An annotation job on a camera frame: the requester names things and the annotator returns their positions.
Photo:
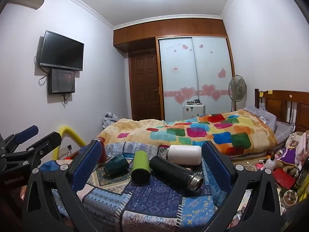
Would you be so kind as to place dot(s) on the dark green mug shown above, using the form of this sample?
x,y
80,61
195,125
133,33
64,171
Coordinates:
x,y
118,165

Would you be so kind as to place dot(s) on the red box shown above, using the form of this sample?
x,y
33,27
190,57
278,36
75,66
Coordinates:
x,y
284,177

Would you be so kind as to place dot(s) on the grey clothes pile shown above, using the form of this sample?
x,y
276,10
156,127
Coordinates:
x,y
109,119

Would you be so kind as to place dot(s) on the purple cloth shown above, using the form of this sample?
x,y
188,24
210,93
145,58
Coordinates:
x,y
289,156

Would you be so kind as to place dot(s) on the standing fan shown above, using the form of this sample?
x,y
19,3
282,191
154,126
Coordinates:
x,y
237,87

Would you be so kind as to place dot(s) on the black thermos cup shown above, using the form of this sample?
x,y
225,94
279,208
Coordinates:
x,y
175,170

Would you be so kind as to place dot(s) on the black wall television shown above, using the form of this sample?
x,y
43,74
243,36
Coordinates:
x,y
62,51

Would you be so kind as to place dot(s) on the white box appliance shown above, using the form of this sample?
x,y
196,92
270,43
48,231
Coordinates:
x,y
193,111

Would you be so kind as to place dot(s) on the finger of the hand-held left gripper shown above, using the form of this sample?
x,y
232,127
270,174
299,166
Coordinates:
x,y
25,131
45,141

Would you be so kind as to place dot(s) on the small black wall monitor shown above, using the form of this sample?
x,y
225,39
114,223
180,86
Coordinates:
x,y
61,81

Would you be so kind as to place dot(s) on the grey patterned pillow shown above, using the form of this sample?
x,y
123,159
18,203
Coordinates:
x,y
262,118

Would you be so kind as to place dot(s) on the white bottle cup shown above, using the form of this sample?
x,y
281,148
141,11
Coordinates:
x,y
184,154

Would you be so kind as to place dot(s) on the lime green cup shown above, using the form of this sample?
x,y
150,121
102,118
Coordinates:
x,y
140,166

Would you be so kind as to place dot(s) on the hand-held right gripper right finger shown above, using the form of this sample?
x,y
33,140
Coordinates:
x,y
215,168

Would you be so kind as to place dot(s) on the blue patterned blanket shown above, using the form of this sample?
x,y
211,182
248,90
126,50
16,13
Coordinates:
x,y
149,203

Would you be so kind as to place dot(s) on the brown wooden headboard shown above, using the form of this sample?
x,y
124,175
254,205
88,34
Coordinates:
x,y
280,104

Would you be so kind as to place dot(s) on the grey checked pillow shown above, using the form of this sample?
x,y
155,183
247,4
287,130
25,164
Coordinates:
x,y
284,130

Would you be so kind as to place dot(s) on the yellow foam tube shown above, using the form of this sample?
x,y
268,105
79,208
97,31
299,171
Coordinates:
x,y
72,135

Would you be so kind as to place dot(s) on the colourful patchwork quilt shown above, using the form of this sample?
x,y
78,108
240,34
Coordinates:
x,y
193,133

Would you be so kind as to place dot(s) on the pink heart stickers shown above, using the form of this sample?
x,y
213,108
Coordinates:
x,y
187,92

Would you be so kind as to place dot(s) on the white air conditioner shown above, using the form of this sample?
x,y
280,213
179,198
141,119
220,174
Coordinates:
x,y
26,0

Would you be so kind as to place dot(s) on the brown wooden door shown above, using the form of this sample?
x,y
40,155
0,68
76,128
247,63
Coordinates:
x,y
144,84

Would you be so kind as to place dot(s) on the wooden wardrobe with glass doors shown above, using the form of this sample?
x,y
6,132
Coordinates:
x,y
176,29

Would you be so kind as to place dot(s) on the small white squeeze bottle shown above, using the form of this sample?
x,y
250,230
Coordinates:
x,y
270,164

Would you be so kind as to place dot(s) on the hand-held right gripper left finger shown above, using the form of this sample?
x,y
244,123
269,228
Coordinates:
x,y
88,165

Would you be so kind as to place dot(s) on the red bottle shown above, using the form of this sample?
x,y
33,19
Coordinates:
x,y
103,152

